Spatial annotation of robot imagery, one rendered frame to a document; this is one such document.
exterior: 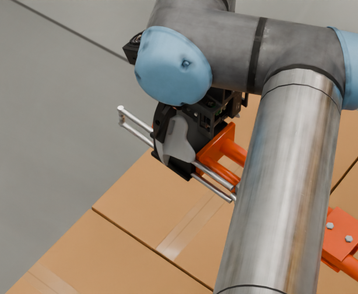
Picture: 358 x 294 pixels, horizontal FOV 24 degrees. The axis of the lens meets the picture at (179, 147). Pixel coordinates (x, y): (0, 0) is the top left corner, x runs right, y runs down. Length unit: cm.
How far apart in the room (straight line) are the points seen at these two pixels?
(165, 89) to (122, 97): 197
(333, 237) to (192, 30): 37
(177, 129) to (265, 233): 45
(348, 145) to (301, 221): 136
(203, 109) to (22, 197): 162
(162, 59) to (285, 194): 20
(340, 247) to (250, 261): 44
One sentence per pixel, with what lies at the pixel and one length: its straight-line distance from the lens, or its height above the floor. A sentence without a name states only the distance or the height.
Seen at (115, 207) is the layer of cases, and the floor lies 54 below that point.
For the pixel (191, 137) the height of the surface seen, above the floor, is 123.
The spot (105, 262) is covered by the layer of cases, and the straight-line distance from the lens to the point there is 180.
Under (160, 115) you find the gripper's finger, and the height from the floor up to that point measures 130.
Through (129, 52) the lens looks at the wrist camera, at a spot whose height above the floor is 134.
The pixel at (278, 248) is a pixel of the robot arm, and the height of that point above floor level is 157.
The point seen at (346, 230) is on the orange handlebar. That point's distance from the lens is 107.
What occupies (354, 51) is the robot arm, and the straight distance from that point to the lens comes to 80.
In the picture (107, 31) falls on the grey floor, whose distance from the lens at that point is 299.
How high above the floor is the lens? 211
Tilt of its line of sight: 53 degrees down
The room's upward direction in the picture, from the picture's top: straight up
